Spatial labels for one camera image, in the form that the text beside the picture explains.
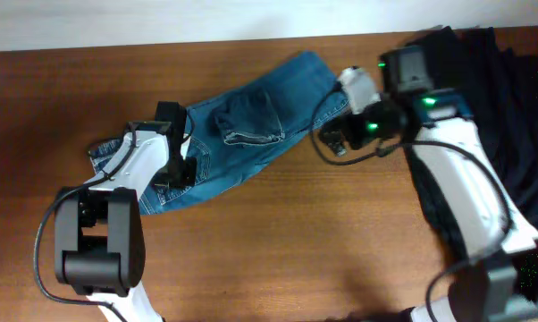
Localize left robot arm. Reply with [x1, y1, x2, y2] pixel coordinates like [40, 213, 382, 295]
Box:
[54, 101, 197, 321]

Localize black right camera cable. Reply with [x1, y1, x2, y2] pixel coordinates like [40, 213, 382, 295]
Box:
[308, 87, 516, 322]

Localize blue denim jeans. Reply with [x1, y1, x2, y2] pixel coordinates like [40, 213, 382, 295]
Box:
[88, 50, 351, 216]

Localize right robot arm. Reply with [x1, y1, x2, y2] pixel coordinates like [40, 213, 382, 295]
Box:
[309, 46, 538, 321]

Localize black folded garment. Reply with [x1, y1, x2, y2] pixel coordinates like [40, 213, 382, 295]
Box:
[402, 25, 538, 260]

